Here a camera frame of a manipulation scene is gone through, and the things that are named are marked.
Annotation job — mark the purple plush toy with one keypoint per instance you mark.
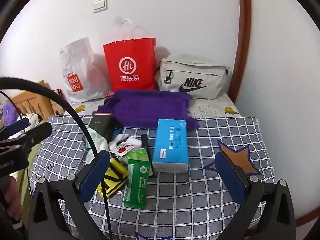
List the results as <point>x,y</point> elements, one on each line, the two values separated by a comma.
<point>10,112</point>

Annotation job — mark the white spotted cloth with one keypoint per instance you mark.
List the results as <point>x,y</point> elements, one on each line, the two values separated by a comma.
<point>32,118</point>

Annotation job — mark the green tissue pack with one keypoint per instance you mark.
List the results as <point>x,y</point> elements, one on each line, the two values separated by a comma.
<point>138,154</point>

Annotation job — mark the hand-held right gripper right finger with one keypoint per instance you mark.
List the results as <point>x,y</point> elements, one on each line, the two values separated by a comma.
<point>230,180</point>

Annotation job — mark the purple star sticker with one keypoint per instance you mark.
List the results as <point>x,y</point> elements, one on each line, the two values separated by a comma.
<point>152,237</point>

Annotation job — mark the grey waist bag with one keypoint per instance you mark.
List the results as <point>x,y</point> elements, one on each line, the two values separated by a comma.
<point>200,67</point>

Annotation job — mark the purple towel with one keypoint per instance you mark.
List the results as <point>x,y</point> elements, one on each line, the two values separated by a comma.
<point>145,107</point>

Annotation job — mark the white wrapper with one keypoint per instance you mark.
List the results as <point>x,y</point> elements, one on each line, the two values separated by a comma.
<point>117,138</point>

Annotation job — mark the grey checked cloth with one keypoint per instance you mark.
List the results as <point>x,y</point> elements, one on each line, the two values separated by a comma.
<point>200,205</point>

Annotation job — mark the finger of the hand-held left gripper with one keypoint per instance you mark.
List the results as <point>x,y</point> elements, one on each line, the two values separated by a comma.
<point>16,127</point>
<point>35,133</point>

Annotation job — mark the white glove with green cuff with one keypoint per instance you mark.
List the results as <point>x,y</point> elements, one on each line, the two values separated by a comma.
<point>98,140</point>

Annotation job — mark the orange star sticker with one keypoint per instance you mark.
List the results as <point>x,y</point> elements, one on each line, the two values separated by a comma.
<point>235,157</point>

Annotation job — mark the person's left hand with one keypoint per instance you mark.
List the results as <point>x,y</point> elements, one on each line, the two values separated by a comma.
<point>11,197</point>

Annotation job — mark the brown wooden door frame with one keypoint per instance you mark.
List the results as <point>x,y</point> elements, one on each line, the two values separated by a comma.
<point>243,30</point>

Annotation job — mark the red paper shopping bag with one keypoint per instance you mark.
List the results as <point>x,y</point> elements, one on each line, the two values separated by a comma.
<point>130,55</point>

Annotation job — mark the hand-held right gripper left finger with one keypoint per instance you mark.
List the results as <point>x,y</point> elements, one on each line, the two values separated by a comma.
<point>96,175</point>

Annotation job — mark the blue tissue pack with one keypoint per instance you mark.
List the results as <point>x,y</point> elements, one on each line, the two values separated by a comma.
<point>170,142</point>

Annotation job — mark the small white printed sauce packet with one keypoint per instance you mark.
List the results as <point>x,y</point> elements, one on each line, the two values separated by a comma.
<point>121,148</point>

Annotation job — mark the green and white sachet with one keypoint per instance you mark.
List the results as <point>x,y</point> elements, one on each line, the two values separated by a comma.
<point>137,187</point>

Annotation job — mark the light green blanket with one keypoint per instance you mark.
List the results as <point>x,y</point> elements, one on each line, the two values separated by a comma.
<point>22,180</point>

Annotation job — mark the white wall light switch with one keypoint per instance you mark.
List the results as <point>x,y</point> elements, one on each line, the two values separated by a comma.
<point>100,5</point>

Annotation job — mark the white plastic shopping bag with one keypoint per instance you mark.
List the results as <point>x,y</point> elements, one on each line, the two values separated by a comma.
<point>80,62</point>

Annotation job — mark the dark green box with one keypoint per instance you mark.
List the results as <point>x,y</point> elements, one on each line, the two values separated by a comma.
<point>101,126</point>

